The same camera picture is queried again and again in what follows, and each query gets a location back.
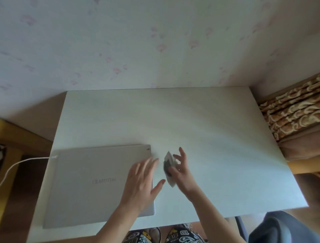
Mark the brown patterned curtain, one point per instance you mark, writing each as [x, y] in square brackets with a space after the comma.
[292, 110]

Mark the person's left forearm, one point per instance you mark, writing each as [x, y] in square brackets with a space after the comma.
[117, 225]

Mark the grey and white packet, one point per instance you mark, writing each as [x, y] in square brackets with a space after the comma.
[168, 160]

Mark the person's left thumb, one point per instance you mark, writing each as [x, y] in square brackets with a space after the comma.
[158, 187]

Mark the yellow wooden furniture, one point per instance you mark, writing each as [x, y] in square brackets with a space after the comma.
[10, 145]

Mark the grey chair seat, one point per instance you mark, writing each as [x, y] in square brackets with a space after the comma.
[282, 229]

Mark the person's patterned clothing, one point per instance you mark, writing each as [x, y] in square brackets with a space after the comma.
[185, 236]

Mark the person's right hand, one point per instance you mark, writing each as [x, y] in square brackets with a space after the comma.
[183, 179]

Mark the person's right thumb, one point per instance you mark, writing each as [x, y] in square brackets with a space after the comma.
[172, 171]

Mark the person's left hand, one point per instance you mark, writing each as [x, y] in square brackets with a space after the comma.
[138, 187]

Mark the person's right forearm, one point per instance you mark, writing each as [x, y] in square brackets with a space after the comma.
[215, 217]

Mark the brown upholstered furniture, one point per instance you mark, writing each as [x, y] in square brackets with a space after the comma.
[302, 147]

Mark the silver closed laptop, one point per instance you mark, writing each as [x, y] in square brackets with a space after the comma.
[85, 185]

